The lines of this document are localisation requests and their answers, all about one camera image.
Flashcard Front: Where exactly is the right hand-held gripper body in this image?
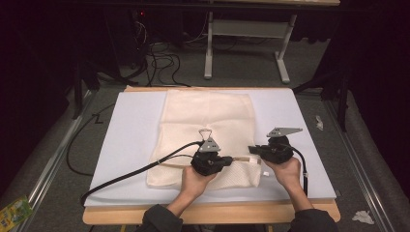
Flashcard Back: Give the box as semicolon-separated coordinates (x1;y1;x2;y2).
259;127;304;165

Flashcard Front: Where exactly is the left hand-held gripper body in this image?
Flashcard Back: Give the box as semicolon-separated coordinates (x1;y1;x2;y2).
190;136;226;177

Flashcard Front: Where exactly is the cream mesh laundry bag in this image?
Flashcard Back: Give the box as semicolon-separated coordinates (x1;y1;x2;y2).
146;89;263;190

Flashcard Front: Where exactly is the person's right hand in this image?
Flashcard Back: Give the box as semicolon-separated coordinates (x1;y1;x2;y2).
263;157;303;191

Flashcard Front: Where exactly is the person's left hand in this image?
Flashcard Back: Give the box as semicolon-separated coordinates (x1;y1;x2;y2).
179;165;220;203

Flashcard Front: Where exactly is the wooden table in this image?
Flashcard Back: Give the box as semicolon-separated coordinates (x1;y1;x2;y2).
81;84;341;226

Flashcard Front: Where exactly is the white foam mat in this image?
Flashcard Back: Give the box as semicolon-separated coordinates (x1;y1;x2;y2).
83;87;337;208

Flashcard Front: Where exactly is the black stand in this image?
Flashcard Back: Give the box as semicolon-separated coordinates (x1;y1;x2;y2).
71;59;102;121
291;68;353;133

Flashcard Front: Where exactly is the crumpled white paper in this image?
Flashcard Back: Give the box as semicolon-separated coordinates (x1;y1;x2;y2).
351;210;376;225

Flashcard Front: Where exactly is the green packet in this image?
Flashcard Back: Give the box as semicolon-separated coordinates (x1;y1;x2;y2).
0;194;35;230

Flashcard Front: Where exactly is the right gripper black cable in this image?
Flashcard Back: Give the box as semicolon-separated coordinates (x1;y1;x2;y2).
284;143;309;198

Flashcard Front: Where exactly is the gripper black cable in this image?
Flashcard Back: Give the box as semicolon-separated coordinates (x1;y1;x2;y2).
79;140;206;206
284;143;309;198

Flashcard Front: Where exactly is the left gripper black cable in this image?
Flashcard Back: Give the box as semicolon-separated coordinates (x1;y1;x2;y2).
79;140;206;206

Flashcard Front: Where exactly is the metal floor rail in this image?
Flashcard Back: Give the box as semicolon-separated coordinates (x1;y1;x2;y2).
15;89;95;232
322;99;390;232

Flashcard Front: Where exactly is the bundle of black cables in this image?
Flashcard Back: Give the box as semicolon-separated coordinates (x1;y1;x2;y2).
127;17;194;89

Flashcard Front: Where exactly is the white desk frame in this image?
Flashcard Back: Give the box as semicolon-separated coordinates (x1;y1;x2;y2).
203;0;341;85

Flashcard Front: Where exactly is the black floor cable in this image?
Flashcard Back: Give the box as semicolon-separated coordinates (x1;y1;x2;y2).
66;102;116;177

